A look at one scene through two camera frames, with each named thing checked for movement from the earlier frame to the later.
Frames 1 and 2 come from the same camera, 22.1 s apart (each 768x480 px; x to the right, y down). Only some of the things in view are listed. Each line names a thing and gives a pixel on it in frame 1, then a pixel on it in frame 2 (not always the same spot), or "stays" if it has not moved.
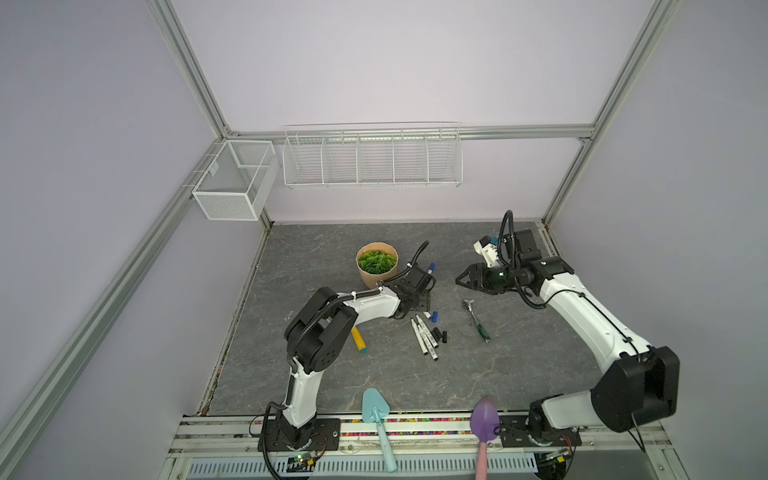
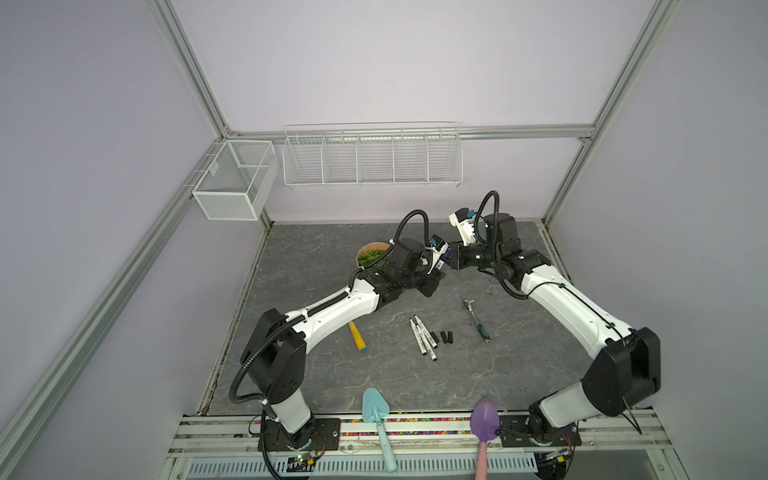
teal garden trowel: x=374 y=406 stays
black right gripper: x=477 y=280 -> x=455 y=257
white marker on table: x=419 y=337 stays
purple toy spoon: x=485 y=423 stays
